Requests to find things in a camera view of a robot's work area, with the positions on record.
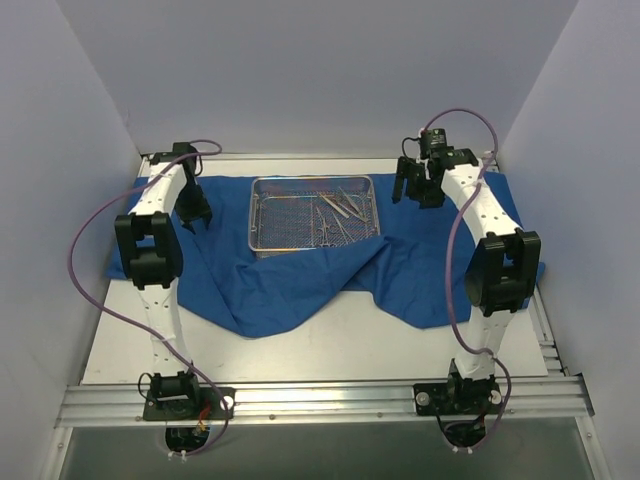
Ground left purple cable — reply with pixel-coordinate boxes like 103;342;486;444
68;138;235;456

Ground aluminium rail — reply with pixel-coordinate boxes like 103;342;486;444
54;376;594;428
528;288;569;377

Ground steel forceps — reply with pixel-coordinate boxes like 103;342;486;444
316;208;337;248

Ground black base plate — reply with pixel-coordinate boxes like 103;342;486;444
413;381;502;417
142;387;236;422

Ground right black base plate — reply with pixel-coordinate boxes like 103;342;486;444
413;381;502;417

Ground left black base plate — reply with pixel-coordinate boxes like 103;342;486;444
142;387;236;422

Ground aluminium right side rail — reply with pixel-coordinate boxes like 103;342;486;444
528;288;569;377

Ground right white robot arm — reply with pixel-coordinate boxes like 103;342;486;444
391;129;541;413

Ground aluminium front rail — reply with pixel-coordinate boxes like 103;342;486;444
54;376;594;428

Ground steel tweezers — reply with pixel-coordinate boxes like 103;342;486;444
320;195;349;219

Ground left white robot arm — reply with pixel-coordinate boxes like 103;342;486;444
114;142;212;419

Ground blue surgical wrap cloth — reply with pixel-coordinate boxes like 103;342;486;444
177;174;457;338

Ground metal mesh instrument tray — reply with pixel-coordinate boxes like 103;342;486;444
248;175;380;258

